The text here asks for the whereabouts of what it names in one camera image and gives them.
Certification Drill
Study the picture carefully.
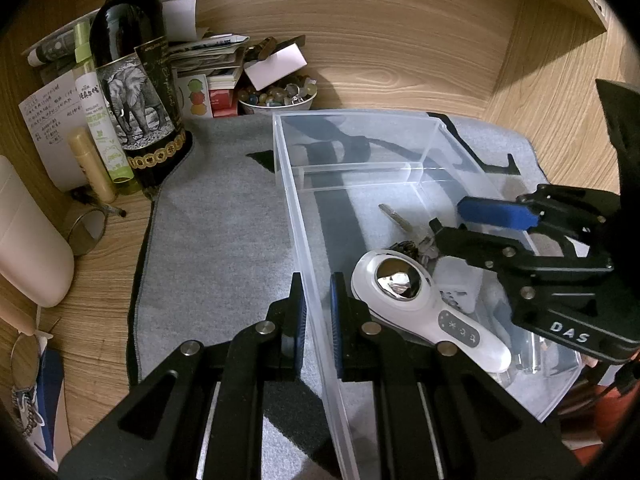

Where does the green white spray bottle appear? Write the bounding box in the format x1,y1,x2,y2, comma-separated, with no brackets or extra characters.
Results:
72,22,137,197

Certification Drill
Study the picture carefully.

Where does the metal key bunch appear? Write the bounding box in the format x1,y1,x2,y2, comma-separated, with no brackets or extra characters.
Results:
378,203,443,267

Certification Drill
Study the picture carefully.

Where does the stack of books and papers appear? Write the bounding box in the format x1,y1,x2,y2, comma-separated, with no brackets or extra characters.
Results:
169,34,251,117

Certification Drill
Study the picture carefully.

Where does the white handheld facial massager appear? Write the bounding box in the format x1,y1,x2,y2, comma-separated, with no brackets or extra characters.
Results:
350,250,512,374

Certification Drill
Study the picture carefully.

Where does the white blank card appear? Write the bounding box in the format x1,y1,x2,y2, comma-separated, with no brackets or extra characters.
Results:
243,44,307,90

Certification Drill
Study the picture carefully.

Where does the pale pink handled tumbler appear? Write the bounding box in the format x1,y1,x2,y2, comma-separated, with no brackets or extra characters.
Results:
0,155,76,337

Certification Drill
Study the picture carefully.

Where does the white power adapter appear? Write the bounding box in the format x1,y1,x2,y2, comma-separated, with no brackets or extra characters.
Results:
434,256,484,322

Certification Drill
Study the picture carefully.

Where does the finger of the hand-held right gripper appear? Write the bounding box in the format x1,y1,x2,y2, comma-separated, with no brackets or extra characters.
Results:
435,227,613,273
457,185,621,238

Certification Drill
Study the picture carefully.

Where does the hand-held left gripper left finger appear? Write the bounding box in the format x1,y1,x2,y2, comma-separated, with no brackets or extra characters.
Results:
59,272,307,480

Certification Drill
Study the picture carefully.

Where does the white handwritten note paper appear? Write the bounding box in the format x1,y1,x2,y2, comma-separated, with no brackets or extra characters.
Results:
19,70,94,192

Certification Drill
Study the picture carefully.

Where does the clear plastic storage box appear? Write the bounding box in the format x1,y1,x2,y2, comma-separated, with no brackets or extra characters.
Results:
272,109,585,480

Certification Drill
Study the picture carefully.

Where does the silver metal tube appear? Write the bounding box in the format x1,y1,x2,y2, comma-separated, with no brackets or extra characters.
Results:
516,332,552,376

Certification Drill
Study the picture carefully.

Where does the small box with fruit print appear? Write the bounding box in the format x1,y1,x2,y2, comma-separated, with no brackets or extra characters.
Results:
181,74,211,119

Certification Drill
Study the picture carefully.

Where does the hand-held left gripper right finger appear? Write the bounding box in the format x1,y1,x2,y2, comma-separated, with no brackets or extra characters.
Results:
330,272,586,480

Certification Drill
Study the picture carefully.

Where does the bowl of polished stones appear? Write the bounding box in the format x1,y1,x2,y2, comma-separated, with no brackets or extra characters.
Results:
237,76,319,117

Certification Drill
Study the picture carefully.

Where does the yellow lip balm tube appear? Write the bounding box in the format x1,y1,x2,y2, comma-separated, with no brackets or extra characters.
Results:
68,127,119,205

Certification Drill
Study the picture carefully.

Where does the grey mat with black letters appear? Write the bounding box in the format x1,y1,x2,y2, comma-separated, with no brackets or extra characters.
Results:
127,114,551,480

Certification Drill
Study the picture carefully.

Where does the blue and white box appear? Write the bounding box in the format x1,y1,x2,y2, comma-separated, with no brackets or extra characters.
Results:
9,345,69,462

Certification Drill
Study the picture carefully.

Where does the dark wine bottle elephant label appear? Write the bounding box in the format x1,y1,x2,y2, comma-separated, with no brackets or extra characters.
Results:
89,0,194,202

